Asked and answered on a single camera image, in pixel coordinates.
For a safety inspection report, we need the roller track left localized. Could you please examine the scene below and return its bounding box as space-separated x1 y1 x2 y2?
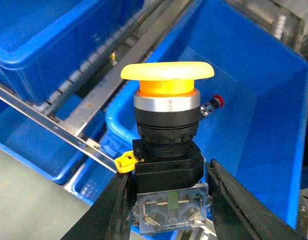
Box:
30 11 143 115

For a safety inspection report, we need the steel centre divider rail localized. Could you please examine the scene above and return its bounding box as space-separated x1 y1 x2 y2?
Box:
63 0 193 136

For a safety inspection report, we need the blue target bin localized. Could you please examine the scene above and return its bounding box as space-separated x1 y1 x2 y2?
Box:
105 0 308 240

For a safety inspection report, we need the yellow mushroom push button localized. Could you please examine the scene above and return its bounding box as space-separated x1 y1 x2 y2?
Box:
115 61 214 235

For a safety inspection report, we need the lower blue bin centre left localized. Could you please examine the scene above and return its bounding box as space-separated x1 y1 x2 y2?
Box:
0 100 86 185

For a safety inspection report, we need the large empty blue bin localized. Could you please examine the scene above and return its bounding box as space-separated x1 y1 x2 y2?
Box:
0 0 144 105

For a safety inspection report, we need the red mushroom push button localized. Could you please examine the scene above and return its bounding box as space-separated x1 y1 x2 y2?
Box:
200 94 225 118

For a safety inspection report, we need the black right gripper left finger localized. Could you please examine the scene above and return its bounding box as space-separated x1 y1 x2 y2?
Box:
62 173 134 240

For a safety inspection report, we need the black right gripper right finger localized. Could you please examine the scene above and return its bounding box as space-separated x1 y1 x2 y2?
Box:
205 159 305 240

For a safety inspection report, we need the steel front shelf rail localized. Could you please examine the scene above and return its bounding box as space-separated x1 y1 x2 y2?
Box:
0 86 117 173

